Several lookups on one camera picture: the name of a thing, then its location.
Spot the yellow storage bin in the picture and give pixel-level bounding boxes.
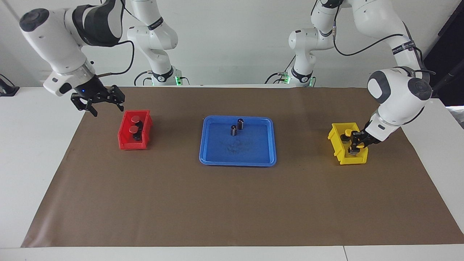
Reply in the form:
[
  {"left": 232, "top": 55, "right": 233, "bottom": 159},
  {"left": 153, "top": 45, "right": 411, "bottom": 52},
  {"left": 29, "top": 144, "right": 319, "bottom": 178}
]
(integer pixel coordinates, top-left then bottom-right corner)
[{"left": 328, "top": 122, "right": 369, "bottom": 165}]

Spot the black background equipment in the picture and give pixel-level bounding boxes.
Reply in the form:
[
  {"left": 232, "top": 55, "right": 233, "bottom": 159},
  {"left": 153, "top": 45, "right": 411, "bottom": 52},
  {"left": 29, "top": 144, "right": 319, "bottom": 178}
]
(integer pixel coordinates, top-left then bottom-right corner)
[{"left": 422, "top": 0, "right": 464, "bottom": 106}]

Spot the black left base cable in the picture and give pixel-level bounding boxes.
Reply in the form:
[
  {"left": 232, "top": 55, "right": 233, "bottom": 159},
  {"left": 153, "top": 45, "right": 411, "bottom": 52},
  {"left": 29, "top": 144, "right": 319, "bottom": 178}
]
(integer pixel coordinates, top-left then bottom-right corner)
[{"left": 265, "top": 57, "right": 296, "bottom": 85}]

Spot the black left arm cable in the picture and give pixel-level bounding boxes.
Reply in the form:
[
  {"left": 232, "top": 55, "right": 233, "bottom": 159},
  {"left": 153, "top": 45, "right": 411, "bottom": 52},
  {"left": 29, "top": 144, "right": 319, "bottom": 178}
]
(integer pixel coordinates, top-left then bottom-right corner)
[{"left": 331, "top": 0, "right": 432, "bottom": 75}]

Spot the red storage bin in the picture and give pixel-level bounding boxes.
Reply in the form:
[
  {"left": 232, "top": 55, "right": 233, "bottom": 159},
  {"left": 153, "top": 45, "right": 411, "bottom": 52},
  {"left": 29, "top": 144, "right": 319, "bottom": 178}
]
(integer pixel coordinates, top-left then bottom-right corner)
[{"left": 118, "top": 110, "right": 153, "bottom": 150}]

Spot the black right base cable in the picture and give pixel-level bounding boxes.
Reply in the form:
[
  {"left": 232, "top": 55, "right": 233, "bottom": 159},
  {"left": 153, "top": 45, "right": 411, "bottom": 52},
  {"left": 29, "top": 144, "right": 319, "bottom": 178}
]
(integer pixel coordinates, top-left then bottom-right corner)
[{"left": 134, "top": 70, "right": 190, "bottom": 87}]

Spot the black base cable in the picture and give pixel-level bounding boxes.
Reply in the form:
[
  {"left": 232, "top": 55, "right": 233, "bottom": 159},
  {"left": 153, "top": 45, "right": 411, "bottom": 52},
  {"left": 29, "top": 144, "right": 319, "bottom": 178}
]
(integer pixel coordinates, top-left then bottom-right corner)
[
  {"left": 265, "top": 57, "right": 296, "bottom": 85},
  {"left": 134, "top": 70, "right": 190, "bottom": 87}
]

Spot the small black desktop device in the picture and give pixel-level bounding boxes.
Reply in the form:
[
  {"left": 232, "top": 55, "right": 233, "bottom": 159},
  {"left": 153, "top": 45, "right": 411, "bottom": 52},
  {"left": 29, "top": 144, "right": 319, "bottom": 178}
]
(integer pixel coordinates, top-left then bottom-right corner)
[{"left": 0, "top": 74, "right": 20, "bottom": 97}]

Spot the grey metallic object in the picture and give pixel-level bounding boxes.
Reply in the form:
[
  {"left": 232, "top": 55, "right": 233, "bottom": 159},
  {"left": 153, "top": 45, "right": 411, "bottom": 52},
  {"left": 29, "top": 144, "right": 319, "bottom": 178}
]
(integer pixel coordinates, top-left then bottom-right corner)
[{"left": 447, "top": 105, "right": 464, "bottom": 129}]

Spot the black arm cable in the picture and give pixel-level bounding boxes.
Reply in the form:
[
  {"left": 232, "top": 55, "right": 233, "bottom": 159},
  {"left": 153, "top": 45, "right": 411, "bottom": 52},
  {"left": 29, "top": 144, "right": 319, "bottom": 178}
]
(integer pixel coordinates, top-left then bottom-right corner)
[
  {"left": 331, "top": 0, "right": 432, "bottom": 75},
  {"left": 96, "top": 39, "right": 136, "bottom": 78}
]

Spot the brown table mat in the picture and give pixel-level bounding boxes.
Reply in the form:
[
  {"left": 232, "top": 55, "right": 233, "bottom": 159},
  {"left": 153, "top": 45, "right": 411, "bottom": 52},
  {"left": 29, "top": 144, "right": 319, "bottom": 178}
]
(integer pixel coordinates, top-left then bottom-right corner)
[{"left": 21, "top": 86, "right": 464, "bottom": 248}]

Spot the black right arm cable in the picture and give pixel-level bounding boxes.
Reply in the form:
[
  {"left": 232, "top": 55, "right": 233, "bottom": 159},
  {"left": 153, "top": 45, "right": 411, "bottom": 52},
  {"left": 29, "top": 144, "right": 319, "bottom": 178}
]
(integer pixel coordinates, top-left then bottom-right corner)
[{"left": 96, "top": 39, "right": 136, "bottom": 78}]

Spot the white wall outlet box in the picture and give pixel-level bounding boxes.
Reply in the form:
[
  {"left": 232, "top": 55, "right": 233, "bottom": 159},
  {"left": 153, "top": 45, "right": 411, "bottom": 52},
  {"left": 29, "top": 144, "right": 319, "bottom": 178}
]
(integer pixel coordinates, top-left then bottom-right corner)
[{"left": 39, "top": 70, "right": 78, "bottom": 87}]

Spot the blue plastic tray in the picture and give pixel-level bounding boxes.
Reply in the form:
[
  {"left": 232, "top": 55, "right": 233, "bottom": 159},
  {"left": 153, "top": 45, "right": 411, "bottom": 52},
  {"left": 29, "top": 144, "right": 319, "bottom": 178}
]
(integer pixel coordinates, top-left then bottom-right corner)
[{"left": 199, "top": 116, "right": 277, "bottom": 167}]

